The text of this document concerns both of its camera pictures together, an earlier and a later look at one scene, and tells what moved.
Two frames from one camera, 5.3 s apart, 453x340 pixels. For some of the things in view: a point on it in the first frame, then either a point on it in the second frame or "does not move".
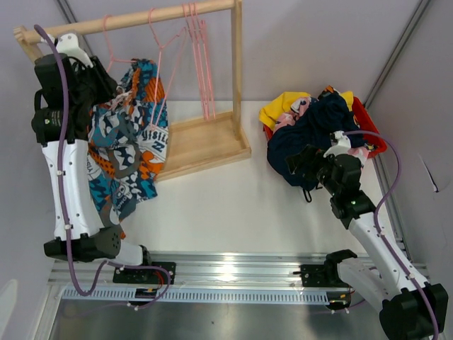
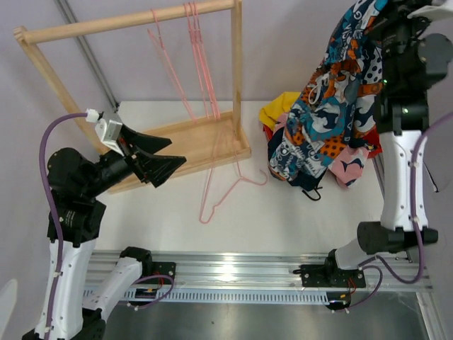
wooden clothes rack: (195, 141) does not move
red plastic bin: (372, 138) does not move
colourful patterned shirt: (127, 139) to (335, 105)
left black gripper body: (97, 88) to (128, 150)
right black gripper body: (317, 159) to (394, 28)
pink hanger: (112, 58) to (241, 177)
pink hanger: (161, 47) to (170, 71)
